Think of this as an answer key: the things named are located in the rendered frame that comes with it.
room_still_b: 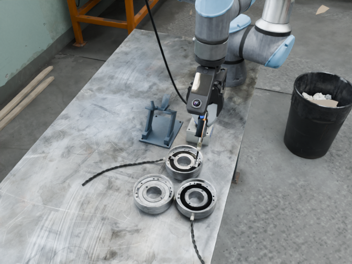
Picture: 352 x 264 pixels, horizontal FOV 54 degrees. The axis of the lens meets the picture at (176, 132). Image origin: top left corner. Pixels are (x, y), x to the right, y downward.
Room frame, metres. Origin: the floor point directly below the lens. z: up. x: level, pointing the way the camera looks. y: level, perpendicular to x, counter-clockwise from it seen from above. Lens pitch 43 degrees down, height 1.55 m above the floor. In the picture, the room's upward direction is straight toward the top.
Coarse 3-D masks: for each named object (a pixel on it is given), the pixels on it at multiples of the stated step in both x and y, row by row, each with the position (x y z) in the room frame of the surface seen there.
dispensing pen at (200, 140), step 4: (204, 116) 0.70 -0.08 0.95; (200, 120) 0.68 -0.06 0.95; (204, 120) 0.68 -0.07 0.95; (200, 124) 0.67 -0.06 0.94; (196, 128) 0.67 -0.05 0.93; (200, 128) 0.67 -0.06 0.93; (196, 132) 0.66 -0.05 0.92; (200, 132) 0.66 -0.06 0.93; (196, 136) 0.66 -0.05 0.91; (200, 136) 0.65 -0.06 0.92; (200, 140) 0.66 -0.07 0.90; (200, 144) 0.65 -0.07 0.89; (200, 148) 0.65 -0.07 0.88; (196, 156) 0.64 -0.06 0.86; (196, 160) 0.63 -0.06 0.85
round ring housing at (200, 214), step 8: (184, 184) 0.56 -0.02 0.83; (208, 184) 0.56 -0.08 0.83; (176, 192) 0.53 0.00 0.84; (192, 192) 0.54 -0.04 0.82; (200, 192) 0.54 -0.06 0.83; (216, 192) 0.53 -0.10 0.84; (176, 200) 0.51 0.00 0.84; (216, 200) 0.51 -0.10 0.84; (184, 208) 0.48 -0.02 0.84; (208, 208) 0.48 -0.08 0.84; (200, 216) 0.47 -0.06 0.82
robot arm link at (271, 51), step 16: (272, 0) 1.02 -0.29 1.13; (288, 0) 1.01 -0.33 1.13; (272, 16) 1.01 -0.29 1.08; (288, 16) 1.01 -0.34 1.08; (256, 32) 1.02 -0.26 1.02; (272, 32) 0.99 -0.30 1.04; (288, 32) 1.00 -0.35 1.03; (256, 48) 1.00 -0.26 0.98; (272, 48) 0.97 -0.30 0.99; (288, 48) 0.99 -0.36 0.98; (272, 64) 0.96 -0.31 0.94
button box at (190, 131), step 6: (192, 120) 0.80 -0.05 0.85; (192, 126) 0.77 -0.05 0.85; (186, 132) 0.75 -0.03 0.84; (192, 132) 0.75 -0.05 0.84; (210, 132) 0.75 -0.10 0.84; (186, 138) 0.75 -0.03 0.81; (192, 138) 0.75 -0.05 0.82; (198, 138) 0.74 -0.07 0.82; (204, 138) 0.74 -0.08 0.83; (210, 138) 0.76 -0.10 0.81; (204, 144) 0.74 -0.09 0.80
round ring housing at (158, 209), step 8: (144, 176) 0.58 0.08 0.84; (152, 176) 0.59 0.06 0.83; (160, 176) 0.58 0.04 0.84; (136, 184) 0.56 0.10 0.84; (152, 184) 0.56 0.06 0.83; (168, 184) 0.56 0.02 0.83; (136, 192) 0.54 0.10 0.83; (144, 192) 0.54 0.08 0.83; (152, 192) 0.56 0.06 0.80; (160, 192) 0.55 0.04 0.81; (136, 200) 0.51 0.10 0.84; (152, 200) 0.51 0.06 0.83; (160, 200) 0.52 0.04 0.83; (168, 200) 0.51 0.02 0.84; (144, 208) 0.49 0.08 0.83; (152, 208) 0.49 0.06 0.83; (160, 208) 0.49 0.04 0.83
